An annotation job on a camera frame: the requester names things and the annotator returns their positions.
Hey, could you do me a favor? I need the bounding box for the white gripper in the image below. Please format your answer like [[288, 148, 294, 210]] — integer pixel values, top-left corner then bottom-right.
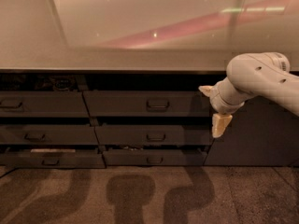
[[198, 83, 245, 138]]

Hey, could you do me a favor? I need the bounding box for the grey drawer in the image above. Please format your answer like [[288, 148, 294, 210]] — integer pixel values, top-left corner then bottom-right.
[[0, 125, 98, 146], [103, 149, 206, 166], [0, 91, 88, 118], [95, 125, 212, 146], [83, 91, 210, 118], [0, 149, 106, 169]]

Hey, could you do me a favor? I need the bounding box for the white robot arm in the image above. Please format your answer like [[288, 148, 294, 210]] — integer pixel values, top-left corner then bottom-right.
[[199, 52, 299, 138]]

